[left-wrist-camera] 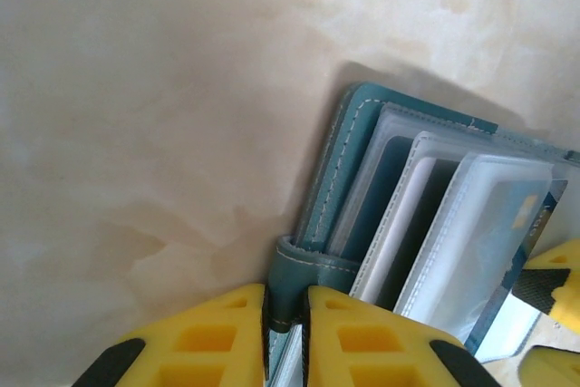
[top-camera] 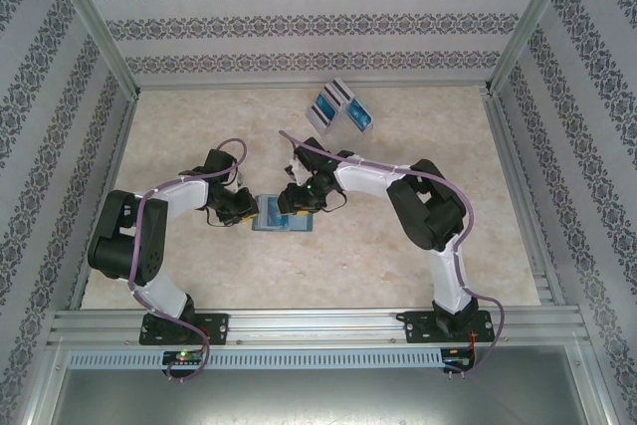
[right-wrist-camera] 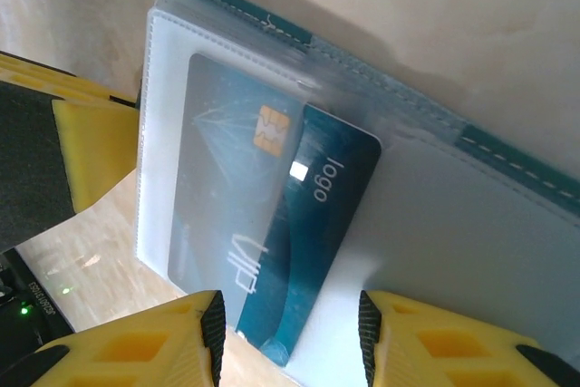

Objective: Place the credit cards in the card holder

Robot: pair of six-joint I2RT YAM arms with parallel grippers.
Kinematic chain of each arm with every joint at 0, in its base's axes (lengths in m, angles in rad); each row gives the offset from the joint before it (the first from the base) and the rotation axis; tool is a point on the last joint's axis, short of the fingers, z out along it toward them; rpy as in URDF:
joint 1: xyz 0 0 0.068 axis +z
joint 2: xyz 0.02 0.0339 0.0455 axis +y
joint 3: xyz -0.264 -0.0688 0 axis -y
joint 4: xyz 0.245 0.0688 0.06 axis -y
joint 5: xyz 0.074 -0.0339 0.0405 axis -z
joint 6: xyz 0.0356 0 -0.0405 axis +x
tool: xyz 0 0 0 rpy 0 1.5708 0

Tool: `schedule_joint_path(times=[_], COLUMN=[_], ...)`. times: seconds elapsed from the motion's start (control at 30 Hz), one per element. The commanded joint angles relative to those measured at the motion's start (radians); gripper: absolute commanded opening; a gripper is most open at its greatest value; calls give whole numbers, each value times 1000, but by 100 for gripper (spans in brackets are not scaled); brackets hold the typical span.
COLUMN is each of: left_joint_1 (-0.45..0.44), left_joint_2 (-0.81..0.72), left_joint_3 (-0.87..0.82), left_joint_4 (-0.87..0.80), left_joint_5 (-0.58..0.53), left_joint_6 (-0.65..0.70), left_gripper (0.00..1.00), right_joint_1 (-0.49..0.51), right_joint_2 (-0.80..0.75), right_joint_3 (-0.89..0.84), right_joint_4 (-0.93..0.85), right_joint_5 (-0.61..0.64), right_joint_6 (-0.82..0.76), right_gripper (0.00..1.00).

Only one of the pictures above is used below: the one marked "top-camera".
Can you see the grey magnetic stripe card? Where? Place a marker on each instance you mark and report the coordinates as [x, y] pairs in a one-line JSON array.
[[318, 121], [335, 96], [343, 87]]

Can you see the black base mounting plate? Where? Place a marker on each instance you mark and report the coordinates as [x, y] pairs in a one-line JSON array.
[[216, 328], [418, 325]]

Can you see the aluminium frame post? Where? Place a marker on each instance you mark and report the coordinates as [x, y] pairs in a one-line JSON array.
[[527, 22], [99, 22]]

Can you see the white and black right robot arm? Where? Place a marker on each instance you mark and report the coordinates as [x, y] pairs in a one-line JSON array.
[[360, 181]]

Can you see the small controller board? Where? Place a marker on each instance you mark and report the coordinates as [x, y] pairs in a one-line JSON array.
[[455, 363], [171, 359]]

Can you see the clear acrylic card stand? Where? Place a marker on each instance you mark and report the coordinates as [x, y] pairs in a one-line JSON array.
[[341, 127]]

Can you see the aluminium side rail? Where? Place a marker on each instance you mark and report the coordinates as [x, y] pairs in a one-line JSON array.
[[526, 196], [107, 171]]

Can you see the grey metal sheet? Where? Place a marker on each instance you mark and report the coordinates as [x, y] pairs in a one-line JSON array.
[[318, 400]]

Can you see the blue credit card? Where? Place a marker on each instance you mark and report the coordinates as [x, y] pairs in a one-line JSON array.
[[359, 116], [271, 213], [325, 107]]

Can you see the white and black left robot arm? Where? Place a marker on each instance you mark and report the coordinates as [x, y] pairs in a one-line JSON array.
[[184, 198]]

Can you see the blue card holder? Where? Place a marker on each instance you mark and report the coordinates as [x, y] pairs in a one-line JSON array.
[[302, 224]]

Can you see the thin aluminium wall rail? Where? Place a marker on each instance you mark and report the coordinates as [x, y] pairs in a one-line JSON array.
[[199, 83]]

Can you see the aluminium mounting rail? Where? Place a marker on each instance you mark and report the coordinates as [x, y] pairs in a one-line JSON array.
[[318, 325]]

